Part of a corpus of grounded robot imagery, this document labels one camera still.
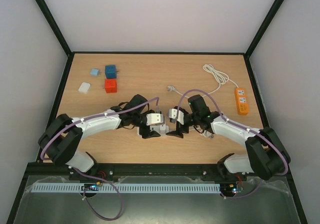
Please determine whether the light blue cable duct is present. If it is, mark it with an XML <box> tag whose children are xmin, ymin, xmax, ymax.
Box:
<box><xmin>31</xmin><ymin>183</ymin><xmax>221</xmax><ymax>194</ymax></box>

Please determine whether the black cage frame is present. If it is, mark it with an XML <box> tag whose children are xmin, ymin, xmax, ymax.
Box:
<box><xmin>4</xmin><ymin>0</ymin><xmax>309</xmax><ymax>224</ymax></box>

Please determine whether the black mounting rail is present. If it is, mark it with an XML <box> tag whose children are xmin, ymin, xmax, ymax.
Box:
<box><xmin>24</xmin><ymin>163</ymin><xmax>291</xmax><ymax>182</ymax></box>

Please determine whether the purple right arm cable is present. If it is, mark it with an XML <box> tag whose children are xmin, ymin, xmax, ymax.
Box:
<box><xmin>178</xmin><ymin>89</ymin><xmax>290</xmax><ymax>200</ymax></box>

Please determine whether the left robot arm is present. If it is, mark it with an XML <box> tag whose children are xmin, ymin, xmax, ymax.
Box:
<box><xmin>38</xmin><ymin>94</ymin><xmax>165</xmax><ymax>173</ymax></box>

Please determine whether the white cable of orange strip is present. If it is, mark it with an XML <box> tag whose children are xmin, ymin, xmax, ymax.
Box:
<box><xmin>165</xmin><ymin>64</ymin><xmax>241</xmax><ymax>96</ymax></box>

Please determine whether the light blue usb charger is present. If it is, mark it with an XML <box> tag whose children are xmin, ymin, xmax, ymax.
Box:
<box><xmin>90</xmin><ymin>68</ymin><xmax>100</xmax><ymax>77</ymax></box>

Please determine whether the dark blue cube socket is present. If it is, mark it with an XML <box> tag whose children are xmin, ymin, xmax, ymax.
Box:
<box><xmin>104</xmin><ymin>64</ymin><xmax>118</xmax><ymax>79</ymax></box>

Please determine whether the red cube socket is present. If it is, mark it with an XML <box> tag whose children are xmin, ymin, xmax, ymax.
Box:
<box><xmin>104</xmin><ymin>79</ymin><xmax>118</xmax><ymax>93</ymax></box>

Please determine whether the small white usb charger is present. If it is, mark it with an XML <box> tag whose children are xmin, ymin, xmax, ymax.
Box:
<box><xmin>159</xmin><ymin>125</ymin><xmax>167</xmax><ymax>135</ymax></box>

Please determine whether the orange power strip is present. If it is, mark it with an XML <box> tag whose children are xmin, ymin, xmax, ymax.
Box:
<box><xmin>234</xmin><ymin>87</ymin><xmax>250</xmax><ymax>116</ymax></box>

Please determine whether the white power strip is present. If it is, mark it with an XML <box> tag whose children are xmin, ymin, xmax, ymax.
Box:
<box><xmin>149</xmin><ymin>125</ymin><xmax>170</xmax><ymax>136</ymax></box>

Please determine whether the white cube adapter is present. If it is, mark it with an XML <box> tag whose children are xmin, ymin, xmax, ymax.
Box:
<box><xmin>78</xmin><ymin>82</ymin><xmax>91</xmax><ymax>94</ymax></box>

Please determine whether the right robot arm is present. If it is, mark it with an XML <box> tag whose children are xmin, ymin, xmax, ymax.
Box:
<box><xmin>167</xmin><ymin>95</ymin><xmax>291</xmax><ymax>180</ymax></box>

